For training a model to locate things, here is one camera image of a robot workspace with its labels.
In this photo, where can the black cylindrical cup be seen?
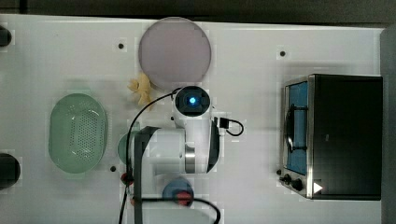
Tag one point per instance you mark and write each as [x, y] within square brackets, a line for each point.
[5, 37]

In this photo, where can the red toy strawberry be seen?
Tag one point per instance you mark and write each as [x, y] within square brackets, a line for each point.
[126, 178]

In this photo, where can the lavender round plate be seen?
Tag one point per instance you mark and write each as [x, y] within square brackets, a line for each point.
[174, 52]

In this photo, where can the blue small bowl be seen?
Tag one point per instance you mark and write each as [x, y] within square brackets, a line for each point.
[175, 186]

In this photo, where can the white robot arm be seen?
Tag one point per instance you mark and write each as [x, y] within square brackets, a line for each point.
[190, 147]

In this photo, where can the green perforated colander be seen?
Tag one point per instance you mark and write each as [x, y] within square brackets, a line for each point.
[78, 129]

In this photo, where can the black toaster oven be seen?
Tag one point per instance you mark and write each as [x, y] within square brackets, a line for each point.
[331, 144]

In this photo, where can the red toy fruit in bowl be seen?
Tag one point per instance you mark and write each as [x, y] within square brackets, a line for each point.
[184, 198]

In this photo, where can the peeled toy banana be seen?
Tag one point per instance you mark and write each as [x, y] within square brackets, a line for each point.
[141, 89]

